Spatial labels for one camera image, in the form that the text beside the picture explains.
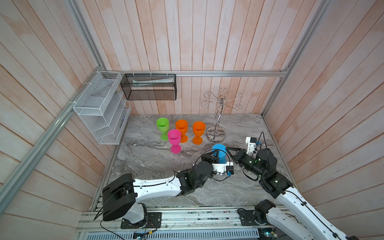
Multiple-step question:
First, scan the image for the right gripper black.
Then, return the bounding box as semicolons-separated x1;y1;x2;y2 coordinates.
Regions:
226;145;264;180

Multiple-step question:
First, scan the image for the blue plastic wine glass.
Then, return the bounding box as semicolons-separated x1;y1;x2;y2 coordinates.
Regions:
212;144;227;164

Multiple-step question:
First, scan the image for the orange wine glass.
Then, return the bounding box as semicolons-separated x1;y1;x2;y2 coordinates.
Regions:
193;121;206;145
175;120;189;143

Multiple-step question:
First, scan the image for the orange wine glass front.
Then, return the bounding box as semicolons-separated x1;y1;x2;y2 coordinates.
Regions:
175;120;189;143

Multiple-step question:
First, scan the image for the pink plastic wine glass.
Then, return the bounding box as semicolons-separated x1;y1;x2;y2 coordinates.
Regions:
168;129;182;154

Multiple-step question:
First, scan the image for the green plastic wine glass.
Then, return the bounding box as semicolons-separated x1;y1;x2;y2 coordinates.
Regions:
156;117;170;141

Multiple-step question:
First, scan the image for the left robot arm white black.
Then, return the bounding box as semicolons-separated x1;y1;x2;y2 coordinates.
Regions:
99;150;233;224

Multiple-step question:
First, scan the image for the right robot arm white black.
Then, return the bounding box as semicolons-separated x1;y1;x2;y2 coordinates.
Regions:
227;147;357;240

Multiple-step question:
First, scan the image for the chrome wine glass rack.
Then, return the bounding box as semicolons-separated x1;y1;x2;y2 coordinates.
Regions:
201;88;243;143

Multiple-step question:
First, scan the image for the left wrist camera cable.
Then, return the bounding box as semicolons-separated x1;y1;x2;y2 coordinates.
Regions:
193;148;232;182

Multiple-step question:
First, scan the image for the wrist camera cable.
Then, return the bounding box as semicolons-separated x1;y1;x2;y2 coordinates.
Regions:
258;131;271;151
193;148;232;182

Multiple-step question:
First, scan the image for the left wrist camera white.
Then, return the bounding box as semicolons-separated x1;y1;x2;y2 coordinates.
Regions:
212;162;234;176

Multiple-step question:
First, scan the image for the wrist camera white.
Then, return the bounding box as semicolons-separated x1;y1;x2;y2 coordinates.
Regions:
246;137;261;156
212;162;234;176

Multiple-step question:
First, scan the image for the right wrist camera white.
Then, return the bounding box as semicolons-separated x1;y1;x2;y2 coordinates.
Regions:
246;137;261;156

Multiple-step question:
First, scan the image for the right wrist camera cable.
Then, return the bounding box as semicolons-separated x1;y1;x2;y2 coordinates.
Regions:
258;131;271;151

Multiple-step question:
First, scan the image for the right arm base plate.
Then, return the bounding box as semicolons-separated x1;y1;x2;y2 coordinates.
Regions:
237;208;260;226

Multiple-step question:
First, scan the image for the aluminium mounting rail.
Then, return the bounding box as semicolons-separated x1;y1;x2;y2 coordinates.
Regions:
76;206;243;233

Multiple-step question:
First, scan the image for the horizontal aluminium wall profile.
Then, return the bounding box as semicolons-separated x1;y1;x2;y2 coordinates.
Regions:
114;70;288;78

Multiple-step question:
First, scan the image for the black wire mesh basket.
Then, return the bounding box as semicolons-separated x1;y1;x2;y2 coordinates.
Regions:
120;73;177;101

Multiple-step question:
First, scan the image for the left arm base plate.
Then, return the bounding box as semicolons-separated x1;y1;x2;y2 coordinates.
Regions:
121;212;162;229

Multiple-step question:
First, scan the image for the white wire mesh shelf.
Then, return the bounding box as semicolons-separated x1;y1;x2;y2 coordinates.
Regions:
74;71;132;145

